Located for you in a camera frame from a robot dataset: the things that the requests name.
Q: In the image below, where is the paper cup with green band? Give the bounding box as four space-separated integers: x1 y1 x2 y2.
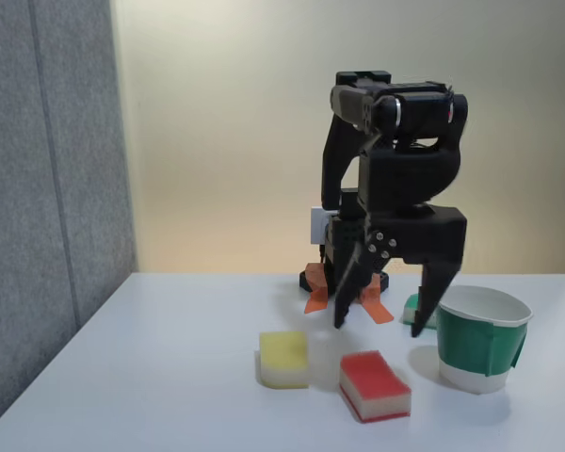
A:
435 284 535 396

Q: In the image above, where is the grey felt partition panel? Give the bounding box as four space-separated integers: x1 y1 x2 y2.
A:
0 0 138 446

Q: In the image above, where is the green sponge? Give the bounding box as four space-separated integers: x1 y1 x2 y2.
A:
398 293 439 329

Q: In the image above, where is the red sponge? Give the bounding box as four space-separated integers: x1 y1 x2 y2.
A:
338 350 412 424

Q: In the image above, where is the orange tape strip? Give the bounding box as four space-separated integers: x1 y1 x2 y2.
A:
357 285 396 326
302 263 331 315

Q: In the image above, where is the black oval camera box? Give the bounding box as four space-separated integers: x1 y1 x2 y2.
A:
329 84 402 135

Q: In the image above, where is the yellow sponge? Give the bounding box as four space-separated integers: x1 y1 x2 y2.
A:
256 331 311 391

